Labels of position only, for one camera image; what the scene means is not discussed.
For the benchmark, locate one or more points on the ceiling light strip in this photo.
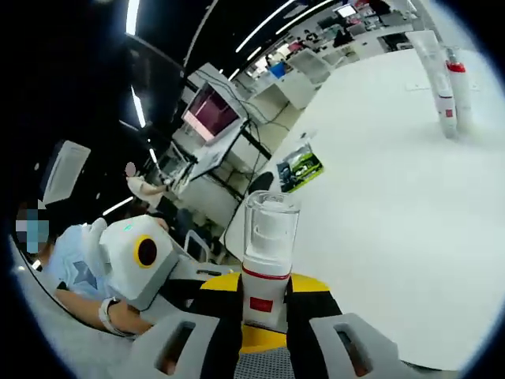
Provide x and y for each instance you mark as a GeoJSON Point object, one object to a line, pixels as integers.
{"type": "Point", "coordinates": [264, 25]}
{"type": "Point", "coordinates": [301, 17]}
{"type": "Point", "coordinates": [133, 16]}

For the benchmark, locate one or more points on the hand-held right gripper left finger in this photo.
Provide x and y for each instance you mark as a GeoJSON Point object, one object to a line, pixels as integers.
{"type": "Point", "coordinates": [221, 335]}

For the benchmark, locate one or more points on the green black snack packet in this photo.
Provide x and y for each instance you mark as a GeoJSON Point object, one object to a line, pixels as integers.
{"type": "Point", "coordinates": [301, 167]}

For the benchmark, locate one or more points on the white wristband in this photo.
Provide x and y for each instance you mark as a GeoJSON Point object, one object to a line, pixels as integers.
{"type": "Point", "coordinates": [107, 314]}

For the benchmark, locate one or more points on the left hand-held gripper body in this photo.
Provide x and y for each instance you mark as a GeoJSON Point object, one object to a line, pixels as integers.
{"type": "Point", "coordinates": [126, 256]}

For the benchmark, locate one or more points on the white skincare bottle red label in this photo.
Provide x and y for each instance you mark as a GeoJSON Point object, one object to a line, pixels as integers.
{"type": "Point", "coordinates": [447, 124]}
{"type": "Point", "coordinates": [264, 284]}

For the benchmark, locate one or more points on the black computer mouse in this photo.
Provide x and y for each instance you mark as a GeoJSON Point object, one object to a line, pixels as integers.
{"type": "Point", "coordinates": [261, 182]}

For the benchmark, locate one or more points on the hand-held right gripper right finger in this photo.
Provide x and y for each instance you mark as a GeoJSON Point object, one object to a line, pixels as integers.
{"type": "Point", "coordinates": [311, 335]}

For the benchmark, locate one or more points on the ceiling air conditioner vent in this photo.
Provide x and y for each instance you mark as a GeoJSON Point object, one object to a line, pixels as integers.
{"type": "Point", "coordinates": [65, 171]}

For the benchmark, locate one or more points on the white skincare bottle red band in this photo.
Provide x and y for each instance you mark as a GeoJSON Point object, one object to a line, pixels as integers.
{"type": "Point", "coordinates": [463, 94]}

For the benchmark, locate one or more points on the person's left hand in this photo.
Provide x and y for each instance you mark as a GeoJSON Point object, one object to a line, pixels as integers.
{"type": "Point", "coordinates": [130, 321]}

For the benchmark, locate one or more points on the small clear plastic packet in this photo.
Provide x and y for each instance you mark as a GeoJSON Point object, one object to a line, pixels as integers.
{"type": "Point", "coordinates": [307, 136]}

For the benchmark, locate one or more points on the blue storage bin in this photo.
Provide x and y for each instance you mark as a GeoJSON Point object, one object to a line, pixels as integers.
{"type": "Point", "coordinates": [277, 70]}

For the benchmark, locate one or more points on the white standing desk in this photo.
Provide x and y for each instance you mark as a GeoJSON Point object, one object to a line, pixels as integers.
{"type": "Point", "coordinates": [221, 158]}

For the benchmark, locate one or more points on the white skincare tube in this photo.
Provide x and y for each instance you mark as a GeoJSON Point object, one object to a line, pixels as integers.
{"type": "Point", "coordinates": [424, 47]}

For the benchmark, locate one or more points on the white frame office chair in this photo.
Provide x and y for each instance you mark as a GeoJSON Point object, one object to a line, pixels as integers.
{"type": "Point", "coordinates": [197, 246]}

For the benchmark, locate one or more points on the person's light shirt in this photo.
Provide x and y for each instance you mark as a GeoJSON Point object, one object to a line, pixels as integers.
{"type": "Point", "coordinates": [75, 260]}

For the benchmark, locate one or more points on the computer monitor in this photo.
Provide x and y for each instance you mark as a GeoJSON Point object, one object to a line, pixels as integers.
{"type": "Point", "coordinates": [211, 114]}

